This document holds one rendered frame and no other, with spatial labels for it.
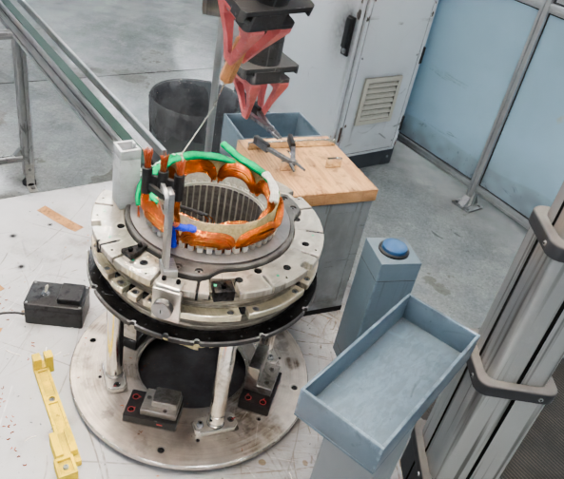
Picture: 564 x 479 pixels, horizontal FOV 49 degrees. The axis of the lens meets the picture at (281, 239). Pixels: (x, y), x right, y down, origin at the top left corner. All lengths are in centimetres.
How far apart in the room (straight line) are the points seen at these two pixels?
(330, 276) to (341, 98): 206
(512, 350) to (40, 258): 87
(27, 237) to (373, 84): 223
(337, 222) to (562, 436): 148
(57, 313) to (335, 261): 50
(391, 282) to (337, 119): 226
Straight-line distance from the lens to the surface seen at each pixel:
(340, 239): 112
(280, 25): 70
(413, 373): 81
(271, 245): 82
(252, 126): 128
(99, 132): 191
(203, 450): 95
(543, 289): 92
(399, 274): 99
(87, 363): 106
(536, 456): 227
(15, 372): 108
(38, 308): 113
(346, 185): 107
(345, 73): 311
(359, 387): 77
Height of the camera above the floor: 158
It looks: 35 degrees down
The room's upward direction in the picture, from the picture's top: 12 degrees clockwise
